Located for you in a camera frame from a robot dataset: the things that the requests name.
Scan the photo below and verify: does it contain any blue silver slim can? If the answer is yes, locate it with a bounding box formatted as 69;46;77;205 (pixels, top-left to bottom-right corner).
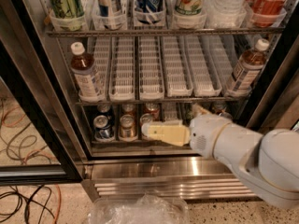
97;0;122;30

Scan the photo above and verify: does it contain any front gold soda can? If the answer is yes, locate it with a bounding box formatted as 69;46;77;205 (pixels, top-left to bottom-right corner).
120;115;136;140

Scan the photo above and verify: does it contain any coca-cola bottle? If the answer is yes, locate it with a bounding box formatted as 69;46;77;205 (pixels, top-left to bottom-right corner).
246;0;287;28

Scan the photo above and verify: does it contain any green tall can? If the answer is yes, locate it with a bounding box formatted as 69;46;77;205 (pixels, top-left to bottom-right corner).
50;0;84;31

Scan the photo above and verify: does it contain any fridge door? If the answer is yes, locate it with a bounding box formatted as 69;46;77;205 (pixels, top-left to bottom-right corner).
238;40;299;133
0;0;85;185

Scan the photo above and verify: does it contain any black floor cable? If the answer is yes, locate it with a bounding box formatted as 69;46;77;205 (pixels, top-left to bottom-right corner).
0;184;56;224

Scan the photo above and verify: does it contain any middle wire shelf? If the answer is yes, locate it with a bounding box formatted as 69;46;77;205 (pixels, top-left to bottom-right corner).
75;96;249;105

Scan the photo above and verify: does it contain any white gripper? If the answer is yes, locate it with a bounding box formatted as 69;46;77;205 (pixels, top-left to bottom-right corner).
141;104;232;158

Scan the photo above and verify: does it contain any steel fridge vent grille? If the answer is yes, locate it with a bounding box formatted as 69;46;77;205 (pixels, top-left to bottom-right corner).
94;175;255;200

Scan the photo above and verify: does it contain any wire shelf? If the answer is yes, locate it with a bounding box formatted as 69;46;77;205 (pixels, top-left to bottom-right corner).
46;27;285;37
75;96;249;105

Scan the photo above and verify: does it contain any bronze soda can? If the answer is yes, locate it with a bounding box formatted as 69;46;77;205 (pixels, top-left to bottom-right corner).
211;101;227;114
219;112;233;120

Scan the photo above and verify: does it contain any clear water bottle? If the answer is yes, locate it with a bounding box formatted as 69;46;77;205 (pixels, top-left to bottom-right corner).
206;0;246;28

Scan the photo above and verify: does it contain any front blue soda can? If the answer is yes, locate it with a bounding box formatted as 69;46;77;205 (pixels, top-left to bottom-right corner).
93;115;114;140

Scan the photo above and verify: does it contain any front red soda can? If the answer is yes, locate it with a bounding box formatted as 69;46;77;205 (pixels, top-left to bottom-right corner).
139;113;154;126

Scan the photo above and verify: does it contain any rear gold soda can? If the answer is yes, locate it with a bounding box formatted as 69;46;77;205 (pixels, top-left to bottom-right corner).
121;104;136;117

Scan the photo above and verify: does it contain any right tea bottle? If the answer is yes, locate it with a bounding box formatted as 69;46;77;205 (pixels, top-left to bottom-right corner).
226;38;269;91

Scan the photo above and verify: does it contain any red soda can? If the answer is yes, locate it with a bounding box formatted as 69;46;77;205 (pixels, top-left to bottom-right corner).
144;103;160;120
139;113;154;126

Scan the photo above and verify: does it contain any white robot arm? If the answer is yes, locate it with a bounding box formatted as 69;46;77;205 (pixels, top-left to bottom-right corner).
141;105;299;209

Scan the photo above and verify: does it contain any top wire shelf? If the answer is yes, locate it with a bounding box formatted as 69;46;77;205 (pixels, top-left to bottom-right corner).
46;27;285;37

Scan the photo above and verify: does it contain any rear bronze soda can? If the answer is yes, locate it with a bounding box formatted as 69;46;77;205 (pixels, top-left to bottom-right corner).
211;101;227;114

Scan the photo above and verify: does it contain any gold soda can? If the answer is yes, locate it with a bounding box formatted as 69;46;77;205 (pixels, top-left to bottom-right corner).
120;115;136;140
121;104;136;117

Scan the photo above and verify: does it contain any white bottom shelf tray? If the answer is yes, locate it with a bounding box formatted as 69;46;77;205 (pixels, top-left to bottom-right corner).
162;103;179;121

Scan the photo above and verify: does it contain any left tea bottle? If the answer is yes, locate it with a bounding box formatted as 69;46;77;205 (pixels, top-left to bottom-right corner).
71;42;103;102

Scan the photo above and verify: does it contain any right fridge door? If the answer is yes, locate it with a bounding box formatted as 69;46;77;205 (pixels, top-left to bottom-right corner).
238;40;299;133

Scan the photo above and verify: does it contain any rear blue soda can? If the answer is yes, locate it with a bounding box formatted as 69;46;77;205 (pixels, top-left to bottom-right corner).
97;104;114;120

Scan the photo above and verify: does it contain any left fridge door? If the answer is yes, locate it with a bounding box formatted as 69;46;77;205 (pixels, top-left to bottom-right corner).
0;0;85;185

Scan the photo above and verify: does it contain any rear red soda can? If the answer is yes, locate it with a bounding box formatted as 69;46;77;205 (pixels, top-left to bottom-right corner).
144;103;160;120

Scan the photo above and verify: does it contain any front bronze soda can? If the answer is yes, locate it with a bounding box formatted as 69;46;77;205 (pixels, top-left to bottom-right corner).
219;112;233;120

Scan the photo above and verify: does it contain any blue soda can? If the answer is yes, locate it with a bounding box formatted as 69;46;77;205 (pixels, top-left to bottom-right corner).
97;104;114;120
93;115;114;140

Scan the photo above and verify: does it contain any tea bottle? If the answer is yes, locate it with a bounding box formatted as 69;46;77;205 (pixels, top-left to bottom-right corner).
226;38;269;91
71;42;103;102

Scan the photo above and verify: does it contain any clear plastic bin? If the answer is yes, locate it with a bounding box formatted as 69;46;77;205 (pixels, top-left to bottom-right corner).
88;194;190;224

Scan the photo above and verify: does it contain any orange floor cable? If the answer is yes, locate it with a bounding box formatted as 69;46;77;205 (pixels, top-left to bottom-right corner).
52;184;63;224

